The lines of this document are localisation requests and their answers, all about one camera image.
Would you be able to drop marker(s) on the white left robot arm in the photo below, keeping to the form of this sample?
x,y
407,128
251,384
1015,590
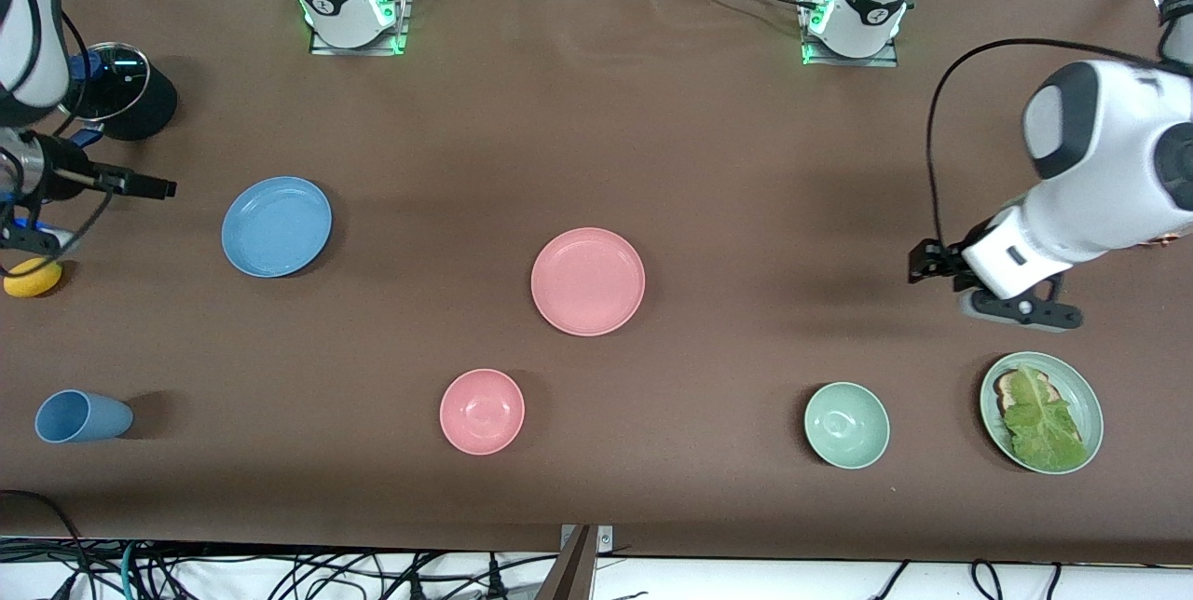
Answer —
x,y
1109,171

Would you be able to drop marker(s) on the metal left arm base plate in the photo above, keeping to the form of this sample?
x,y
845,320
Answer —
x,y
848,61

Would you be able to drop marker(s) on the blue cup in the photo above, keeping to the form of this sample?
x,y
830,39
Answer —
x,y
84,416

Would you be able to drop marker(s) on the toasted bread slice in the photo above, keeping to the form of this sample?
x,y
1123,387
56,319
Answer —
x,y
1007,388

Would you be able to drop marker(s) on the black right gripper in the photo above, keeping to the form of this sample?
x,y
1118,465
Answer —
x,y
63,180

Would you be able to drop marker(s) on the yellow lemon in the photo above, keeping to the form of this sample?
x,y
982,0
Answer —
x,y
33,281

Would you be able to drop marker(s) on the green bowl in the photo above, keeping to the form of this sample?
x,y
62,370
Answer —
x,y
846,425

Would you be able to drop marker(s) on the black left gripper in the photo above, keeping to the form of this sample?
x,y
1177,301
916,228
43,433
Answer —
x,y
943,262

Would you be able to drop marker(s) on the dark blue saucepan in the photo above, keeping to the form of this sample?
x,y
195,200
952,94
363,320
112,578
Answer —
x,y
158,106

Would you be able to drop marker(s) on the dark slanted support bar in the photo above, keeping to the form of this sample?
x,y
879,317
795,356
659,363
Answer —
x,y
570,572

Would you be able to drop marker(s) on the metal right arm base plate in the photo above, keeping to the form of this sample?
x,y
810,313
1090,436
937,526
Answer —
x,y
359,47

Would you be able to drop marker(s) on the green plate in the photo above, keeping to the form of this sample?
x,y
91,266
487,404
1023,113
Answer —
x,y
1086,414

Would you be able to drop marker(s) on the blue plate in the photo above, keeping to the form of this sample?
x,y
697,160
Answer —
x,y
277,227

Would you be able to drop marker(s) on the small metal table bracket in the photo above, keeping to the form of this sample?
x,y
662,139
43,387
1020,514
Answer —
x,y
606,538

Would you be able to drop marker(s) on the brown table cover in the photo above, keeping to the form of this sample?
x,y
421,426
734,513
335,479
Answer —
x,y
652,115

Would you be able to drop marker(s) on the green lettuce leaf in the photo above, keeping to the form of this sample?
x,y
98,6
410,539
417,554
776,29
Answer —
x,y
1044,428

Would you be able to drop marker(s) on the pink plate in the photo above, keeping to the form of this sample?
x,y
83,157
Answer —
x,y
587,281

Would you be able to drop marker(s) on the pink bowl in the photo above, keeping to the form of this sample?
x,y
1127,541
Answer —
x,y
482,412

